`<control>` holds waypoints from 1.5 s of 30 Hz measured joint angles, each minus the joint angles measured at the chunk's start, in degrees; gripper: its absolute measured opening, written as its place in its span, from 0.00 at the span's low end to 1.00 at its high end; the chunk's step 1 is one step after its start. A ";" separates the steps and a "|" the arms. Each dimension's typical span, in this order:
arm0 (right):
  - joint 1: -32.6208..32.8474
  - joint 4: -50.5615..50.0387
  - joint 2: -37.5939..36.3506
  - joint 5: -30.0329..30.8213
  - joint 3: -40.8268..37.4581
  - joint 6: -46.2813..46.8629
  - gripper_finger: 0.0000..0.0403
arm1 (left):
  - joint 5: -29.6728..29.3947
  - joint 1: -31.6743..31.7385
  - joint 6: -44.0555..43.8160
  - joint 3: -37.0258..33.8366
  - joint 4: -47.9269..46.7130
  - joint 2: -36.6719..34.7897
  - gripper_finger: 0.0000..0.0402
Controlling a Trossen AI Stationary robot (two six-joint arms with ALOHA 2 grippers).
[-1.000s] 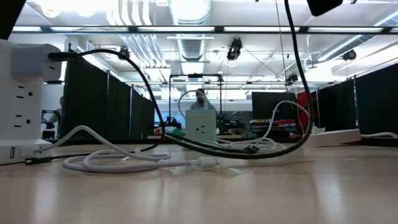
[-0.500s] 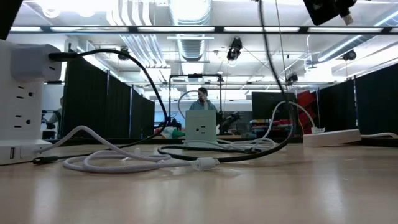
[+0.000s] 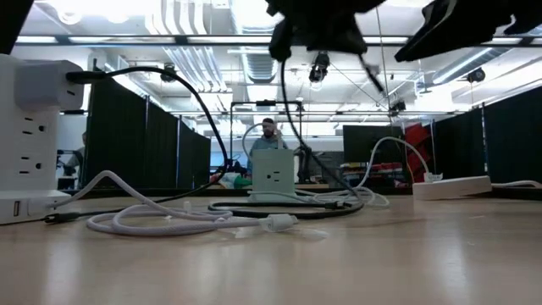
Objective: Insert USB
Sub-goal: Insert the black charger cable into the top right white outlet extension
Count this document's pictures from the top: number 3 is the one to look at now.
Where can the long ceiling light strip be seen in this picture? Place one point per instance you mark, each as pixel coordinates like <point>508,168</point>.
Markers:
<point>228,40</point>

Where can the mint green cube power strip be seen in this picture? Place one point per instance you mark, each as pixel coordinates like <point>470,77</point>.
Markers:
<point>273,173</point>

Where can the white tower power strip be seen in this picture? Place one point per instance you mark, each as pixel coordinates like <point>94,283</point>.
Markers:
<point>25,148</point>

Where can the coloured bin shelf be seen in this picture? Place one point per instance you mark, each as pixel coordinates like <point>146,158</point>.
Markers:
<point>387,167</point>

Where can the white USB charger block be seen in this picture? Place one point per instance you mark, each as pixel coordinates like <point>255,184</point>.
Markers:
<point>46,84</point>

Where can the black ceiling spotlight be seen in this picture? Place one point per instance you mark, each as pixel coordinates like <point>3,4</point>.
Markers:
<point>318,70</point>
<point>476,75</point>
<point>397,107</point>
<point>169,74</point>

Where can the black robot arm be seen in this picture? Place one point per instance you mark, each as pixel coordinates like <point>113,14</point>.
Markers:
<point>305,165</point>

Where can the red storage bin rack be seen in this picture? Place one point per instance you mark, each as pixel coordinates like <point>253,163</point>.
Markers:
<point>419,135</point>

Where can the black metal station frame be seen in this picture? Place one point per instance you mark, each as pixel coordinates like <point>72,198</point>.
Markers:
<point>266,103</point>

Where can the white flat power strip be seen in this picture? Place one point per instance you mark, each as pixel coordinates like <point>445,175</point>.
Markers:
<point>453,187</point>

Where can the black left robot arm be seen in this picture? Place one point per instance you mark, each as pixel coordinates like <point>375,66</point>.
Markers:
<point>10,17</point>

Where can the silver ceiling air duct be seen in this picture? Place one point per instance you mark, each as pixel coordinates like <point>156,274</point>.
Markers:
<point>260,68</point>

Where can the black monitor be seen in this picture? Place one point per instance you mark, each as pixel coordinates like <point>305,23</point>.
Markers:
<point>360,142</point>

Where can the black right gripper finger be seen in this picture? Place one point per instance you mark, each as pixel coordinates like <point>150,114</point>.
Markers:
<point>457,25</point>

